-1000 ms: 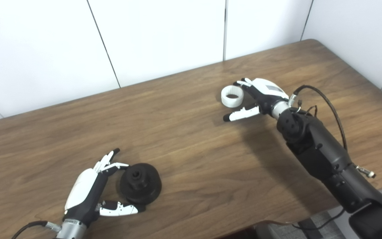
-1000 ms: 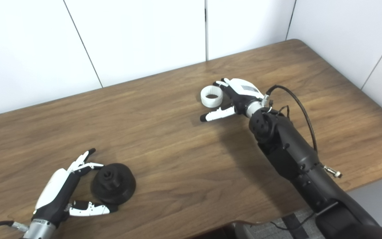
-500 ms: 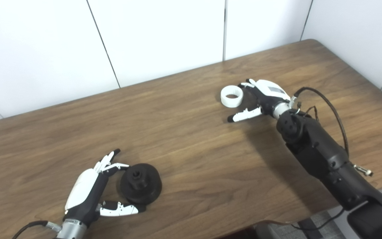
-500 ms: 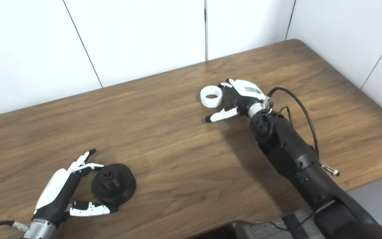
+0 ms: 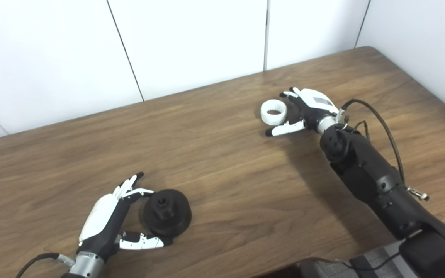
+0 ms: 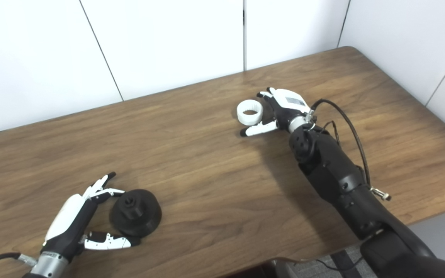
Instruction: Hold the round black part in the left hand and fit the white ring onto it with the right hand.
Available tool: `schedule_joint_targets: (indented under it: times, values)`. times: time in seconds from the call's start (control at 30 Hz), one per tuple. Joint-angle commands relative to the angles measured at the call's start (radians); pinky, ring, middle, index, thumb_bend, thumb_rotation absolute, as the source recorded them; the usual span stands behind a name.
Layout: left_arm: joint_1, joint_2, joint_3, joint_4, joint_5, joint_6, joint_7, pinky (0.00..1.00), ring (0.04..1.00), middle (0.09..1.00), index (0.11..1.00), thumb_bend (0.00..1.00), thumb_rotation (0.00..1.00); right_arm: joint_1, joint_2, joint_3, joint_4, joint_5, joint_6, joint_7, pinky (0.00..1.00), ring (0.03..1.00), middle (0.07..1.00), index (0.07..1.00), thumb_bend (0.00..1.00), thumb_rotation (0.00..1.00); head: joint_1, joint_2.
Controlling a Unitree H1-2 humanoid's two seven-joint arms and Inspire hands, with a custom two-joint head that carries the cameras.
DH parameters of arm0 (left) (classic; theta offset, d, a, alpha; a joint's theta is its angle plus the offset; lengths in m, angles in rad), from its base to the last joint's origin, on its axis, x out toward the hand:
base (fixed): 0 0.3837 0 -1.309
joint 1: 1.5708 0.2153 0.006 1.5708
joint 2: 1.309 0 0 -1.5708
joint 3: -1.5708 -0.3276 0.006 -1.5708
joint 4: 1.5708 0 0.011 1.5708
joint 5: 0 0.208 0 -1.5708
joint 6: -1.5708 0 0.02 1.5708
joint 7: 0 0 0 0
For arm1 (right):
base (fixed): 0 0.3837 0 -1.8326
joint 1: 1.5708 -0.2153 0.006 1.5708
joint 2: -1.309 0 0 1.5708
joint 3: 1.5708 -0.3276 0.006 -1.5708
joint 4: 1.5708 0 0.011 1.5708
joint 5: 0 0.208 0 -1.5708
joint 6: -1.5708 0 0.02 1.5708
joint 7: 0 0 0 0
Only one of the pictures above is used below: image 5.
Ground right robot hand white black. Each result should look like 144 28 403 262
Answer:
265 87 341 137

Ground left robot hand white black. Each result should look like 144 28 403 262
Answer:
78 172 173 261

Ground white toothed ring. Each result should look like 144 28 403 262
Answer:
260 99 288 126

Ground round black part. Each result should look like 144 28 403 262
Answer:
143 188 192 237

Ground thin right forearm wires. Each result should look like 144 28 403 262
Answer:
352 120 370 140

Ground thin black floor cable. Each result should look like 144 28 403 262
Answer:
340 253 401 271

